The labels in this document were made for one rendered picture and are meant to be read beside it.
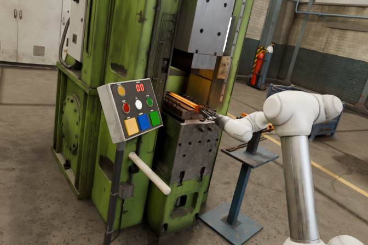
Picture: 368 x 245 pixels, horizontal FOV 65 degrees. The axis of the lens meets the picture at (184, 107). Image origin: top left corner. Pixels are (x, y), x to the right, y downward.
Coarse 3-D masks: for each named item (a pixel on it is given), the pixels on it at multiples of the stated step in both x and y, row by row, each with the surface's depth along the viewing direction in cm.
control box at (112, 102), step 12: (108, 84) 133; (120, 84) 140; (132, 84) 147; (144, 84) 156; (108, 96) 134; (120, 96) 138; (132, 96) 145; (144, 96) 154; (108, 108) 135; (120, 108) 136; (132, 108) 143; (144, 108) 151; (156, 108) 161; (108, 120) 136; (120, 120) 134; (120, 132) 134; (144, 132) 147
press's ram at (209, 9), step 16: (192, 0) 170; (208, 0) 171; (224, 0) 178; (192, 16) 170; (208, 16) 175; (224, 16) 182; (176, 32) 183; (192, 32) 172; (208, 32) 179; (224, 32) 187; (176, 48) 184; (192, 48) 176; (208, 48) 183
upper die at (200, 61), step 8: (176, 56) 192; (184, 56) 186; (192, 56) 179; (200, 56) 182; (208, 56) 186; (216, 56) 190; (184, 64) 186; (192, 64) 180; (200, 64) 184; (208, 64) 188
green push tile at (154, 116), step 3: (156, 111) 159; (150, 114) 153; (153, 114) 156; (156, 114) 158; (150, 117) 153; (153, 117) 155; (156, 117) 157; (153, 120) 155; (156, 120) 157; (159, 120) 159; (153, 123) 154; (156, 123) 156; (159, 123) 159
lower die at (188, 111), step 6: (168, 96) 214; (180, 96) 220; (174, 102) 203; (180, 102) 204; (192, 102) 210; (174, 108) 196; (180, 108) 194; (186, 108) 193; (192, 108) 196; (180, 114) 190; (186, 114) 192; (192, 114) 195; (198, 114) 198
